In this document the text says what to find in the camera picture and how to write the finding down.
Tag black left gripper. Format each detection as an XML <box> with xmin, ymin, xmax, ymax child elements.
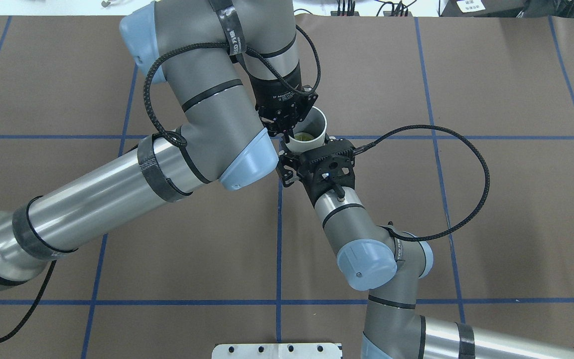
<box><xmin>248</xmin><ymin>74</ymin><xmax>317</xmax><ymax>143</ymax></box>

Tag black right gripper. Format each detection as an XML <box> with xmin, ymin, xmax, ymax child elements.
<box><xmin>277</xmin><ymin>152</ymin><xmax>320</xmax><ymax>192</ymax></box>

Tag green lemon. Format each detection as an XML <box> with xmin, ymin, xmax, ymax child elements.
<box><xmin>294</xmin><ymin>132</ymin><xmax>316</xmax><ymax>142</ymax></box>

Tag white ceramic mug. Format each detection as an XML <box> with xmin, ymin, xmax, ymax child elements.
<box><xmin>285</xmin><ymin>106</ymin><xmax>327</xmax><ymax>153</ymax></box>

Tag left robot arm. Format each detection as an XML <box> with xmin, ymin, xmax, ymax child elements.
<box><xmin>0</xmin><ymin>0</ymin><xmax>315</xmax><ymax>291</ymax></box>

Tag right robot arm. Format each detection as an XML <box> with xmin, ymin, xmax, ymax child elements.
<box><xmin>312</xmin><ymin>181</ymin><xmax>574</xmax><ymax>359</ymax></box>

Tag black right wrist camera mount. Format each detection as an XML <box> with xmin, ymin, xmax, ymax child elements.
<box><xmin>304</xmin><ymin>139</ymin><xmax>356</xmax><ymax>205</ymax></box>

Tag black camera cable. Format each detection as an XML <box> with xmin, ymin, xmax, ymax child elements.
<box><xmin>353</xmin><ymin>125</ymin><xmax>491</xmax><ymax>243</ymax></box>

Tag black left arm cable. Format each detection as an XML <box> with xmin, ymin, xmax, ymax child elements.
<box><xmin>143</xmin><ymin>22</ymin><xmax>322</xmax><ymax>148</ymax></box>

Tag black background cables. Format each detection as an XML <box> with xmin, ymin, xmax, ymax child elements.
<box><xmin>292</xmin><ymin>0</ymin><xmax>420</xmax><ymax>17</ymax></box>

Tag white metal base plate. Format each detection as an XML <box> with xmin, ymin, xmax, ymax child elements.
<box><xmin>211</xmin><ymin>343</ymin><xmax>343</xmax><ymax>359</ymax></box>

